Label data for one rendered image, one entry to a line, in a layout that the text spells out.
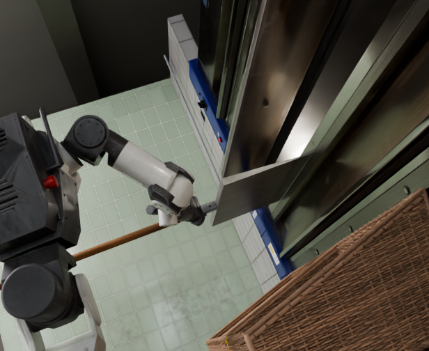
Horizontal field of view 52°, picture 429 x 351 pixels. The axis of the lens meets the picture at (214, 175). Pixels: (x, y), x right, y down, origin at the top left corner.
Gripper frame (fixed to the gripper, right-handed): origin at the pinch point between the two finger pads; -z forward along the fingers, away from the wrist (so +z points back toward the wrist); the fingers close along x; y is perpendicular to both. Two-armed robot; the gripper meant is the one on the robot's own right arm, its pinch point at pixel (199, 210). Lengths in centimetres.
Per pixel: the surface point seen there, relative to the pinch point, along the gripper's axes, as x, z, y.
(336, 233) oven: -31, 2, -45
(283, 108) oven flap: 16, 5, -49
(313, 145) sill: -4, 15, -54
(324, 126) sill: -4, 25, -61
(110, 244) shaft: -0.7, 21.6, 29.6
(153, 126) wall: 105, -108, 62
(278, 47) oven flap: 18, 41, -62
